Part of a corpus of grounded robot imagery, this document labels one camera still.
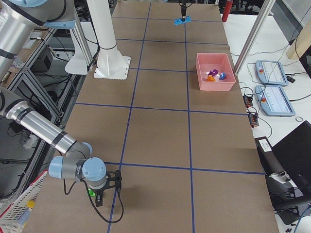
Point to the lower blue teach pendant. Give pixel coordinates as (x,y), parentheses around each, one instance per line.
(273,101)

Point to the blue teach pendant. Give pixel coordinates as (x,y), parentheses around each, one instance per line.
(273,101)
(270,72)

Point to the red cylinder bottle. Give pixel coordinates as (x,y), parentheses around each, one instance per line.
(227,10)

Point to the black laptop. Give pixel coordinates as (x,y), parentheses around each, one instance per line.
(294,154)

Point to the green toy block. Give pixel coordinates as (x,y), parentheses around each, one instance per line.
(91,193)

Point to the pink plastic box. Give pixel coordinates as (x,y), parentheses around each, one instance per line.
(208,61)

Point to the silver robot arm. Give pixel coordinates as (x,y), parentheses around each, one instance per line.
(18,18)

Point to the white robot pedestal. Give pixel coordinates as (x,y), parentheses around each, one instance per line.
(110,62)

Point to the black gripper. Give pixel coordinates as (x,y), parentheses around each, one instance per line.
(182,6)
(99,191)

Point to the aluminium frame post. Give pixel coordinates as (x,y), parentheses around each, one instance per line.
(257,26)

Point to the upper blue teach pendant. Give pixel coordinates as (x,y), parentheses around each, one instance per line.
(270,72)

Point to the white wire basket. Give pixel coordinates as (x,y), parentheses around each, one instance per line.
(14,217)

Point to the small blue toy block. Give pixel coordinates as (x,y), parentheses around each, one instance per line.
(222,76)

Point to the long blue toy block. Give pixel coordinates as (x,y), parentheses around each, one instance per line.
(182,20)

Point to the orange toy block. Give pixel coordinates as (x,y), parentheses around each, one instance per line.
(210,78)

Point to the purple toy block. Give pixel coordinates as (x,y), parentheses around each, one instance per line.
(213,72)

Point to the black power strip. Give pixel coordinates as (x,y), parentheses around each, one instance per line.
(251,111)

